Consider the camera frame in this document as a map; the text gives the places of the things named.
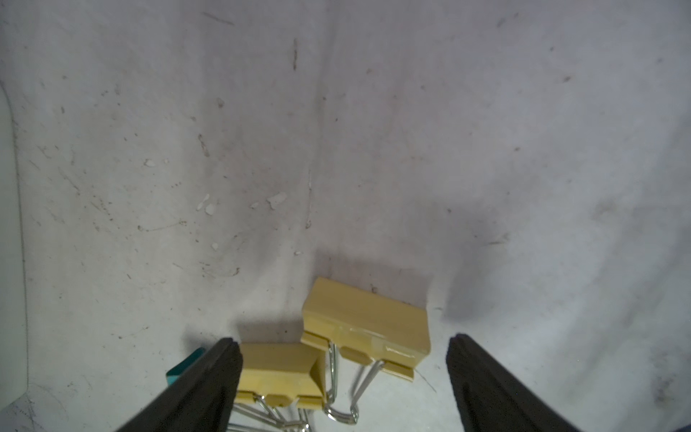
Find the yellow binder clip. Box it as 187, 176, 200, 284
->
233, 343, 327, 431
299, 276, 432, 426

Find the teal binder clip upper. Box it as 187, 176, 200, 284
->
166, 347, 206, 386

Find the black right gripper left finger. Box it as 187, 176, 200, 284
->
120, 338, 243, 431

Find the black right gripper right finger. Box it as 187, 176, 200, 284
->
446, 334, 577, 431

